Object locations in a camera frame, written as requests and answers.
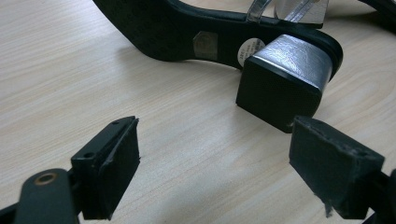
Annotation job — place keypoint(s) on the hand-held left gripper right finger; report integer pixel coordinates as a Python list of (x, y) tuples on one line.
[(330, 168)]

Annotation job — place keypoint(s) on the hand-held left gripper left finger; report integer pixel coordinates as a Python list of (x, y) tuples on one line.
[(120, 168)]

